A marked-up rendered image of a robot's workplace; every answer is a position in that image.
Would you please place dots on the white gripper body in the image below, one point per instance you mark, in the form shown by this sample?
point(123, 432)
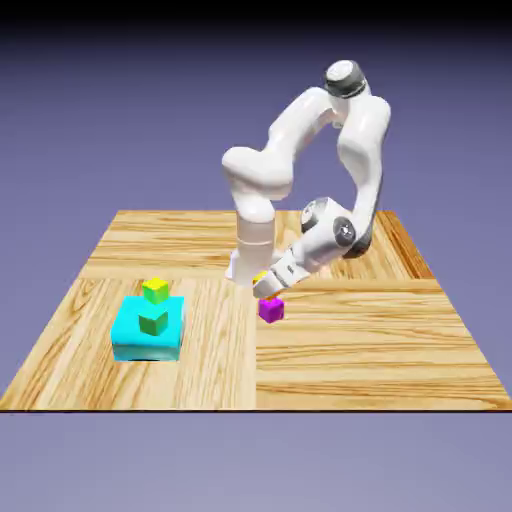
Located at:
point(268, 284)

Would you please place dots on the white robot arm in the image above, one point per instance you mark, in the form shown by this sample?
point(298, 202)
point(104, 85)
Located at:
point(360, 152)

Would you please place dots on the small magenta cube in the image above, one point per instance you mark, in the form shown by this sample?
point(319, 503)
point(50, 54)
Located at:
point(271, 310)

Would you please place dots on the small yellow cube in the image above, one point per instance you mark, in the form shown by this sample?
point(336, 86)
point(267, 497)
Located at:
point(155, 289)

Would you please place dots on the small green cube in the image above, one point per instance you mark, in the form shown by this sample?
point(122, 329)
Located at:
point(153, 322)

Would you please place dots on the large cyan box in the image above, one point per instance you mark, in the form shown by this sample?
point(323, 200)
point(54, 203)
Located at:
point(132, 334)

